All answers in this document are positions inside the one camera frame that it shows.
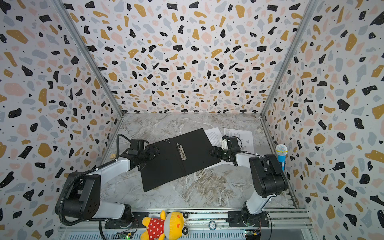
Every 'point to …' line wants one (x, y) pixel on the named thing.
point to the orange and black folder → (178, 157)
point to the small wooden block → (113, 156)
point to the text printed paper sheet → (215, 137)
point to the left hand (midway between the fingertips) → (156, 151)
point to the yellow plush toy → (170, 226)
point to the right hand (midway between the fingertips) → (211, 150)
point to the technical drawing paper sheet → (245, 136)
